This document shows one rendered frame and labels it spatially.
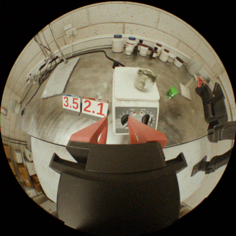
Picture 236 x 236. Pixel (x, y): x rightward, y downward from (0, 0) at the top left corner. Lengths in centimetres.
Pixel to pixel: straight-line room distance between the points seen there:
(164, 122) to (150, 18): 67
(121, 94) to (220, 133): 36
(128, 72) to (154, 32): 52
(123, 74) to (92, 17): 55
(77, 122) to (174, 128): 36
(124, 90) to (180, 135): 28
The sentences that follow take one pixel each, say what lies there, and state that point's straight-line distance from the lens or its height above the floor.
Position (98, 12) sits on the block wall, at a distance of 66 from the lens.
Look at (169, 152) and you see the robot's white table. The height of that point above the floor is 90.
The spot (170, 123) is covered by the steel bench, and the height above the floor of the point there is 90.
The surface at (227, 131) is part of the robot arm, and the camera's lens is 34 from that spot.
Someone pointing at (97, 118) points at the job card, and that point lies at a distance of 27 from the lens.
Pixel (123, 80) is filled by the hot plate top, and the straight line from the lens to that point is 22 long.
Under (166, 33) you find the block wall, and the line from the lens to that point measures 73.
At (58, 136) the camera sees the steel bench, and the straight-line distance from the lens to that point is 34.
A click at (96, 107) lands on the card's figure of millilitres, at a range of 26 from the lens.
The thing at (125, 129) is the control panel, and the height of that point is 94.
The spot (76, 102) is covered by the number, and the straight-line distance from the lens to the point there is 30.
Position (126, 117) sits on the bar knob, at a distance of 21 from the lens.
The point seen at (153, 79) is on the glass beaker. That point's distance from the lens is 17.
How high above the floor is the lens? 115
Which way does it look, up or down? 76 degrees down
